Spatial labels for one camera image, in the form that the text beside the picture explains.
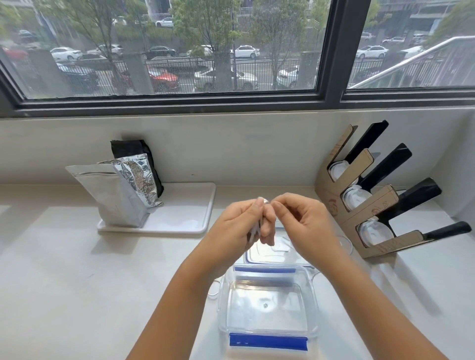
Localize person's left hand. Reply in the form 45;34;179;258
194;197;278;278

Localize person's right hand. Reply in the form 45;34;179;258
271;192;349;275

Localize clear container lid blue seal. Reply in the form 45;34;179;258
245;226;316;269

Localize clear plastic container blue clips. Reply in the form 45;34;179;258
217;264;320;352

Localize person's left forearm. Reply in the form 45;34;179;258
126;259;227;360

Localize person's right forearm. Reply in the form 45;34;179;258
319;254;450;360

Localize cardboard cup dispenser rack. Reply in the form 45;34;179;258
314;120;473;259

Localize white cup lid stack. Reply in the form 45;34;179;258
328;160;351;182
358;219;395;248
342;184;373;211

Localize white rectangular tray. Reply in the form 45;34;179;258
97;181;217;235

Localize silver foil bag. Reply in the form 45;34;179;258
65;154;164;228

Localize black bag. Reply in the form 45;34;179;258
110;139;165;198

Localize beige car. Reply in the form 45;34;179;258
192;66;259;92

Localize red car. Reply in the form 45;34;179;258
111;66;181;93

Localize white stair railing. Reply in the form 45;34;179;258
348;35;475;90

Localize black window frame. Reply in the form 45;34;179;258
0;0;475;119

